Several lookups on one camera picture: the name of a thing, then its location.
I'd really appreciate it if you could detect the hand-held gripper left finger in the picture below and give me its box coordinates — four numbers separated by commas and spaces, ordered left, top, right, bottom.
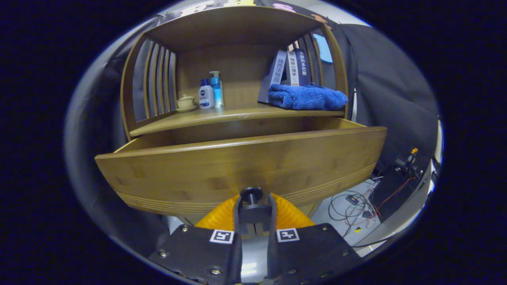
149, 193, 243, 283

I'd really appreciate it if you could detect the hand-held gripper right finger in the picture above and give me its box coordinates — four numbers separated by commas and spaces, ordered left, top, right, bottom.
267, 193, 363, 283

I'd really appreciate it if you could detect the wooden drawer with black knob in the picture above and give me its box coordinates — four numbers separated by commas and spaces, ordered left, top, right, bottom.
95, 117, 387, 224

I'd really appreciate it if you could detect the wooden cabinet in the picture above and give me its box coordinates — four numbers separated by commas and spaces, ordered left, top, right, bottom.
120, 6, 349, 228

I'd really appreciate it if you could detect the white table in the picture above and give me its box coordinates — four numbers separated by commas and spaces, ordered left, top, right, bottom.
353, 158, 438, 248

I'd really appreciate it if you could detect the blue folded towel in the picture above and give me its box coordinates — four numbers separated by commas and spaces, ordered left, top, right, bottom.
268, 83, 348, 111

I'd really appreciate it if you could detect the cream lidded teacup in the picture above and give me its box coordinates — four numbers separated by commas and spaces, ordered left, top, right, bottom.
175, 94, 197, 112

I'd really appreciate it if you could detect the white bottle with blue cap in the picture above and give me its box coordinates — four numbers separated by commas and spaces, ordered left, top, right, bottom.
198, 78, 215, 110

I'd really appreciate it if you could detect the black device with orange part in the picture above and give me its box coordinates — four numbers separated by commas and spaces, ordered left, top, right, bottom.
394, 148, 422, 179

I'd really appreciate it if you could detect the blue pump bottle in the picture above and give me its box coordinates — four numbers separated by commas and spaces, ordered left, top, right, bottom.
209, 70, 225, 108

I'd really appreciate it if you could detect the white book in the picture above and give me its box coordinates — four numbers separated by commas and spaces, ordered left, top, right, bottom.
286, 50, 300, 86

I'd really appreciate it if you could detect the dark blue book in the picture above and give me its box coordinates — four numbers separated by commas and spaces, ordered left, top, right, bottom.
295, 48, 311, 86

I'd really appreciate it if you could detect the black backdrop cloth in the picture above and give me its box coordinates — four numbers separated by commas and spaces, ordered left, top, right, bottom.
65, 0, 440, 246

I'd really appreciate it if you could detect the tangle of floor cables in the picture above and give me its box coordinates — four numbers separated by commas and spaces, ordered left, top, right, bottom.
328, 178, 396, 238

